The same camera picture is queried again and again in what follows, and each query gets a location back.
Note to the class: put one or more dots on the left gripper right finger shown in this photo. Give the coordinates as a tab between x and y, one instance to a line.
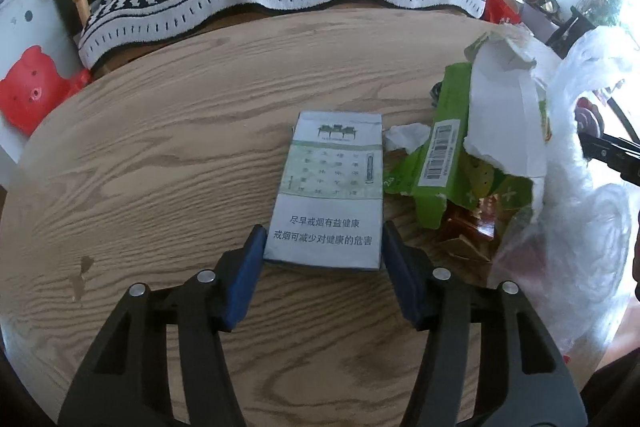
523	379

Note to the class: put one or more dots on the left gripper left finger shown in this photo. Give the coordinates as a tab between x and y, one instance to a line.
123	379

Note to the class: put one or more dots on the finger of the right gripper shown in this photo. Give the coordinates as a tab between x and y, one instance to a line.
620	155

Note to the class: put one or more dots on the clear plastic bag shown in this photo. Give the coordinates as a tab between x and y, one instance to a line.
568	254

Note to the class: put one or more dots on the torn green cardboard box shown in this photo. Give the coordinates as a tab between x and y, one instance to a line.
488	137

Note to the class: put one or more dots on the white green cigarette pack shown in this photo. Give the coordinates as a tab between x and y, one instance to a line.
328	212

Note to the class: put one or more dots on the black plant stand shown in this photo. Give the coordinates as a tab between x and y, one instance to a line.
558	31

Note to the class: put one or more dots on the red bag on floor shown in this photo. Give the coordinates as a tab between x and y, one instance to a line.
501	12

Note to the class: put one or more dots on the crumpled white tissue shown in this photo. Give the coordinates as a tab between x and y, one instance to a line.
409	137

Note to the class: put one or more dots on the red bear plastic chair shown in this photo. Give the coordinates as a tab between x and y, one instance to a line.
33	88

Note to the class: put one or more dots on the white cabinet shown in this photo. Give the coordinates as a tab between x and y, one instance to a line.
26	23

